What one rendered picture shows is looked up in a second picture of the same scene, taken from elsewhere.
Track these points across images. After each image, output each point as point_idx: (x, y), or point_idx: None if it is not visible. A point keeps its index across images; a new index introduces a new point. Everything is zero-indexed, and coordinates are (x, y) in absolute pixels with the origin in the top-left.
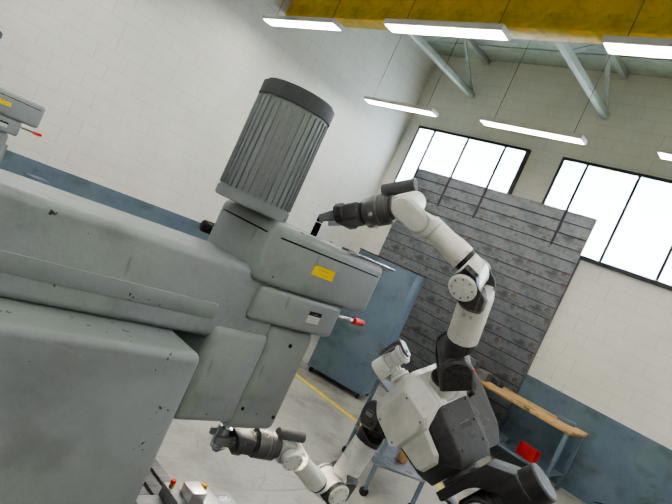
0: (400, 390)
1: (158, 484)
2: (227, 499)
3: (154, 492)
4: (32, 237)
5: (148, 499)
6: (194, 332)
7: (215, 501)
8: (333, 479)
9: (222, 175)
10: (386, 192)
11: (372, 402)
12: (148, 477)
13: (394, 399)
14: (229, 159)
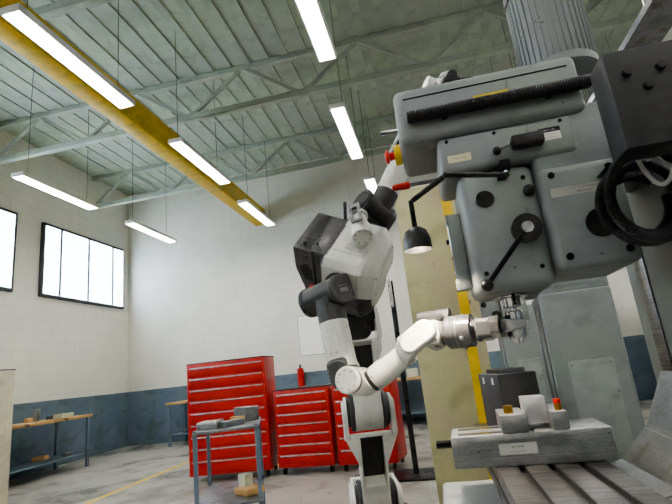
0: (387, 243)
1: (540, 482)
2: (462, 434)
3: (554, 476)
4: None
5: (588, 426)
6: None
7: (501, 410)
8: (364, 368)
9: (595, 48)
10: None
11: (337, 277)
12: (555, 486)
13: (387, 253)
14: (591, 34)
